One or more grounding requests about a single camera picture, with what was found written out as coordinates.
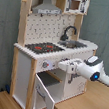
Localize black stovetop red burners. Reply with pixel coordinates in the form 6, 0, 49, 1
25, 42, 62, 55

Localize white microwave door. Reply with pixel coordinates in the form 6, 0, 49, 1
64, 0, 90, 14

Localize grey toy sink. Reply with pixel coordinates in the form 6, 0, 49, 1
57, 40, 87, 49

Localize white oven door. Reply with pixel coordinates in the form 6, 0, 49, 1
30, 76, 55, 109

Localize left stove knob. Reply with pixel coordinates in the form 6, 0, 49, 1
43, 62, 49, 68

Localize black toy faucet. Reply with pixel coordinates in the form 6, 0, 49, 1
59, 23, 78, 44

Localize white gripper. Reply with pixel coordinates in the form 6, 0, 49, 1
58, 59, 79, 74

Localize white fridge door dispenser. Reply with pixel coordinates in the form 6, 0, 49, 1
61, 47, 94, 103

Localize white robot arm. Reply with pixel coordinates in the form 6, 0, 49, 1
58, 56, 109, 86

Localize wooden toy kitchen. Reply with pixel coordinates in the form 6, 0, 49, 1
10, 0, 97, 109

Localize grey range hood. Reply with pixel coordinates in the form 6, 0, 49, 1
31, 0, 62, 15

